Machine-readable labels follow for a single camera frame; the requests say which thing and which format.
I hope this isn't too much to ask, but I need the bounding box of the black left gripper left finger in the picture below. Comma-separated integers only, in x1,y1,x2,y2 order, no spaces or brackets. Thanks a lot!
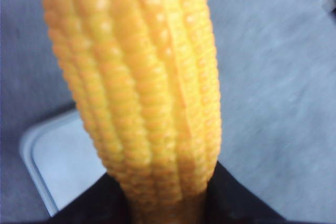
46,174,131,223

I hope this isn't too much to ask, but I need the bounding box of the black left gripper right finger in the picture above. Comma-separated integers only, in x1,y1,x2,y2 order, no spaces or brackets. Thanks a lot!
206,161,292,224

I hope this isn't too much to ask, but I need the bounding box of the yellow corn cob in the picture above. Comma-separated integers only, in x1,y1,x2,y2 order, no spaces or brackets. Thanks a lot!
43,0,222,223

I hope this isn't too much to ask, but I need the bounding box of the silver digital kitchen scale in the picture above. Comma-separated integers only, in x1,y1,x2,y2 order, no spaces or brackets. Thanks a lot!
19,110,106,216

